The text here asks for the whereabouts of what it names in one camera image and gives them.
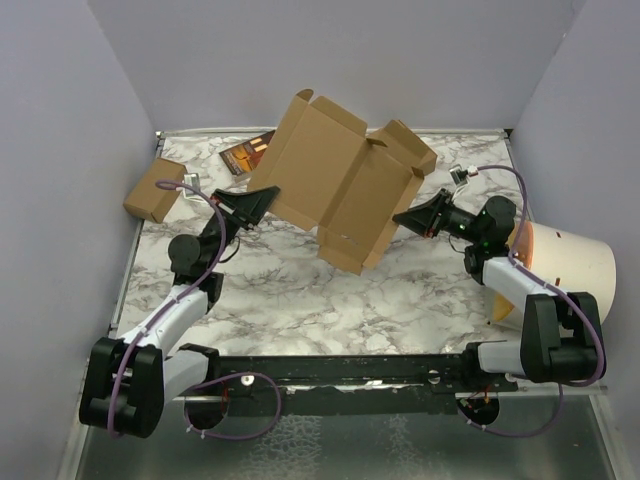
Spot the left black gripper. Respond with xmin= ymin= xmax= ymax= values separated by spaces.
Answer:
xmin=201 ymin=185 xmax=281 ymax=270

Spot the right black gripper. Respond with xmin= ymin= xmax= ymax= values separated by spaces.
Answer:
xmin=393 ymin=189 xmax=484 ymax=245

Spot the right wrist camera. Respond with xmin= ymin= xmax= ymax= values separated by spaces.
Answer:
xmin=449 ymin=164 xmax=479 ymax=188

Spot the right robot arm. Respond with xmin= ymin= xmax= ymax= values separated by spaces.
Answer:
xmin=393 ymin=189 xmax=606 ymax=391

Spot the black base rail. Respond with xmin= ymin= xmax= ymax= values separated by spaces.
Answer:
xmin=180 ymin=344 xmax=517 ymax=417

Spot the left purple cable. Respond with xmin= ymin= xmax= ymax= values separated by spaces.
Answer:
xmin=105 ymin=179 xmax=284 ymax=441

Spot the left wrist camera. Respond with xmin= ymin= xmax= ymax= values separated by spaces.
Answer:
xmin=183 ymin=173 xmax=200 ymax=200

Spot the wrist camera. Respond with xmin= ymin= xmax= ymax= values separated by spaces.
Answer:
xmin=449 ymin=164 xmax=479 ymax=188
xmin=183 ymin=173 xmax=200 ymax=200

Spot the purple cable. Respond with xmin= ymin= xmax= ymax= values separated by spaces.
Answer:
xmin=457 ymin=164 xmax=607 ymax=439
xmin=105 ymin=179 xmax=284 ymax=441

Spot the small closed cardboard box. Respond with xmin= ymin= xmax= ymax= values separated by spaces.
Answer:
xmin=123 ymin=158 xmax=187 ymax=224

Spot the dark orange book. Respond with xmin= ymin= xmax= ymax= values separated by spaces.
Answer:
xmin=219 ymin=130 xmax=275 ymax=183

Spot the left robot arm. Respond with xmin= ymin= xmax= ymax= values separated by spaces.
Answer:
xmin=79 ymin=186 xmax=280 ymax=438

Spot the white cylinder drum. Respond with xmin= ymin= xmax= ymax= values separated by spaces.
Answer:
xmin=507 ymin=221 xmax=616 ymax=322

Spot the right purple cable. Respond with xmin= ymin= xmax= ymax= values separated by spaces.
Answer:
xmin=457 ymin=164 xmax=607 ymax=439

